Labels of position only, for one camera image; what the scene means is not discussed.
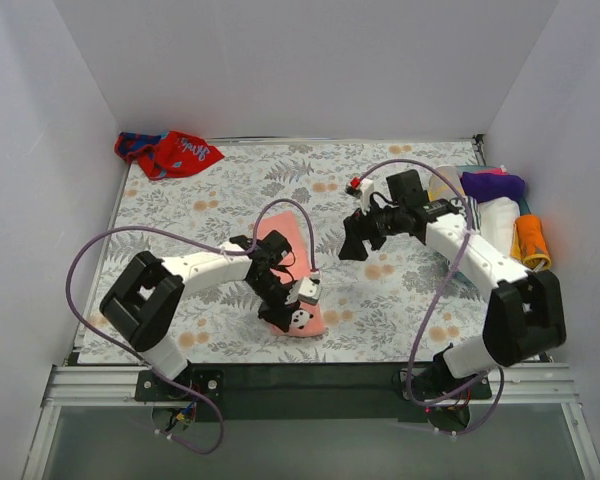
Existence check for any purple rolled towel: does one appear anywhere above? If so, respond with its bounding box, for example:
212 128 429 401
460 172 526 203

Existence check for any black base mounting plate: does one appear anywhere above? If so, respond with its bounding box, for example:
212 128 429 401
134 363 491 424

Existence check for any teal towel tray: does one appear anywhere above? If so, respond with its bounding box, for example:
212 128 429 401
444 163 536 286

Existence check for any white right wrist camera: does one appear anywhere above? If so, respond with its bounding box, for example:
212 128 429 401
346 177 375 214

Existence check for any floral patterned table mat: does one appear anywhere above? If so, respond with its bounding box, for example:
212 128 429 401
78 141 486 364

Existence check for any white rolled towel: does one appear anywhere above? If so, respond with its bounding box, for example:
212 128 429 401
478 197 520 256

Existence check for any orange rolled towel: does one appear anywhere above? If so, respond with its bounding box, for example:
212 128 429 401
511 214 552 272

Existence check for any aluminium frame rail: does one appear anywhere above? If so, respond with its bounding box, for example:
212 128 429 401
24 362 600 479

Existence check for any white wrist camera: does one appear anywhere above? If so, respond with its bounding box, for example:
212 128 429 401
346 177 375 214
296 277 322 305

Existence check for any red and blue towel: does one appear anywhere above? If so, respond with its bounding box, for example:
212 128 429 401
114 130 224 181

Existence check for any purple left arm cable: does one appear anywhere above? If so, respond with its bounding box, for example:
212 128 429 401
65 198 321 455

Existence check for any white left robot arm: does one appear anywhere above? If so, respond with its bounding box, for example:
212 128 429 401
99 230 313 400

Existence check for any striped lemon rolled towel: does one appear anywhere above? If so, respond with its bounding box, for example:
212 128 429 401
464 196 481 234

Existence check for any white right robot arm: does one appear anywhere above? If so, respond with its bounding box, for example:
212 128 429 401
338 169 567 402

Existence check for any pink panda towel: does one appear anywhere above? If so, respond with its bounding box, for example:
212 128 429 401
257 210 326 338

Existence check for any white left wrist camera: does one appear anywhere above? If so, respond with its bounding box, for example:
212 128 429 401
296 277 322 305

